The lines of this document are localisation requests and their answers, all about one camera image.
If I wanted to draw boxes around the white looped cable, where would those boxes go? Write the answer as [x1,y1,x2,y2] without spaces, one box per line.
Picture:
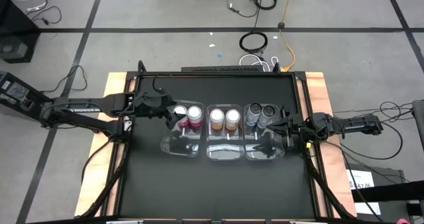
[238,53,280,72]

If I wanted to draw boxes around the black cable white connector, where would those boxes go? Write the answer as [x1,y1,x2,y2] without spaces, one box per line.
[227,0,266,19]

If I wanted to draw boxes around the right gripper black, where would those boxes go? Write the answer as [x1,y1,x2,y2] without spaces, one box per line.
[266,105,314,142]

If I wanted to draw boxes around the black power strip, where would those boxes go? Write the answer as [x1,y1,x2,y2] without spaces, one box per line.
[181,65,260,74]

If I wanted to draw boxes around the white floor cable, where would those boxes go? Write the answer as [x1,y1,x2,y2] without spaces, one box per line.
[11,0,49,13]

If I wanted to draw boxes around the black diagonal frame strut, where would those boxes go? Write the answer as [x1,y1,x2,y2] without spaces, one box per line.
[86,160,125,218]
[303,147,348,220]

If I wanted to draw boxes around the thin black floor cable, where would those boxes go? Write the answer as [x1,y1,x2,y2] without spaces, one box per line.
[25,5,63,26]

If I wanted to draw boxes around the orange extension cable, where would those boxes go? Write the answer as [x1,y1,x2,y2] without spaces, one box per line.
[279,0,297,72]

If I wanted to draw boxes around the black computer box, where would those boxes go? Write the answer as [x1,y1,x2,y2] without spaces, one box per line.
[0,70,56,123]

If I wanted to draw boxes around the clear plastic bin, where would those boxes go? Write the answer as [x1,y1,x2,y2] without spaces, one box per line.
[205,103,244,162]
[243,103,286,161]
[160,99,205,158]

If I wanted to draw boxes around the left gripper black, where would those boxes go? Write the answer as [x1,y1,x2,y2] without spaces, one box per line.
[132,91,182,130]

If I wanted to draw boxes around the black cable beside table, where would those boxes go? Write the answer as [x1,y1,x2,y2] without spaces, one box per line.
[81,139,113,185]

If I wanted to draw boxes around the white printed label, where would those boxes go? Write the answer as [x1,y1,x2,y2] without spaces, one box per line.
[346,169,375,190]

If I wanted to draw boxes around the black equipment box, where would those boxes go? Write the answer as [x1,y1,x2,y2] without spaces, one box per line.
[344,162,424,224]

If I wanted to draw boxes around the white paper sheet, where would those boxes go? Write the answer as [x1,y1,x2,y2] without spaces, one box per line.
[354,201,382,215]

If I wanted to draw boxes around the grey metal bracket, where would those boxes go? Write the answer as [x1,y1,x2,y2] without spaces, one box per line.
[105,219,144,224]

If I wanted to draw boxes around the black cabinet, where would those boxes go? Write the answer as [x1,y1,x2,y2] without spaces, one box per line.
[0,0,41,64]

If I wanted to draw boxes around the black arm supply cables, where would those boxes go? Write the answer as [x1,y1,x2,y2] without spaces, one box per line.
[331,100,415,161]

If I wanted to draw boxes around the orange spice jar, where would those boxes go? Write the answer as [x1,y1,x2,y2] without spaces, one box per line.
[225,108,242,132]

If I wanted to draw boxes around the black computer cable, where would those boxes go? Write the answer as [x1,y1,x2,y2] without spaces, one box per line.
[39,64,89,94]

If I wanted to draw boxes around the grey post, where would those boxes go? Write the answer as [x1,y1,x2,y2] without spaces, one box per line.
[411,99,424,152]

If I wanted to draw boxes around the black table frame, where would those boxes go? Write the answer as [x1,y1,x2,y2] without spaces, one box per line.
[117,60,324,222]

